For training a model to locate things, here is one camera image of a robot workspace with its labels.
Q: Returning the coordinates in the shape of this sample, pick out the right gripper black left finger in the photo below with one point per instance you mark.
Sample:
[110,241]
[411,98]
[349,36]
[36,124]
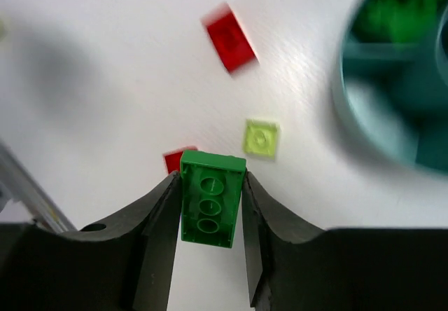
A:
[122,262]

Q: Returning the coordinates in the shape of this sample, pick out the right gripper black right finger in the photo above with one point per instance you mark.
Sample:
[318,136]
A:
[292,264]

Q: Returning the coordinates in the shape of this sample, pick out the green lego plate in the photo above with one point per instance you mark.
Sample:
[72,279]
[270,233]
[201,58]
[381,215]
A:
[211,192]

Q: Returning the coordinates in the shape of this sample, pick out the dark green small lego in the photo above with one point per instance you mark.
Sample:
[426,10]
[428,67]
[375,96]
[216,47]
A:
[395,21]

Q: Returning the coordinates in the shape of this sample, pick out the red rectangular lego brick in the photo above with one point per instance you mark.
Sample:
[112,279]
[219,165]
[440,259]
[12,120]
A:
[172,159]

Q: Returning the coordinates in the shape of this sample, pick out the light green small lego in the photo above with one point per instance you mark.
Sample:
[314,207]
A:
[261,138]

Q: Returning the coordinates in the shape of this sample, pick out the teal round divided container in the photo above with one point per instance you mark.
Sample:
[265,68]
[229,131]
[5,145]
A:
[392,97]

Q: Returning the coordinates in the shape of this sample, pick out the red curved lego brick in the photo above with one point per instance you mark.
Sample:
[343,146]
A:
[228,38]

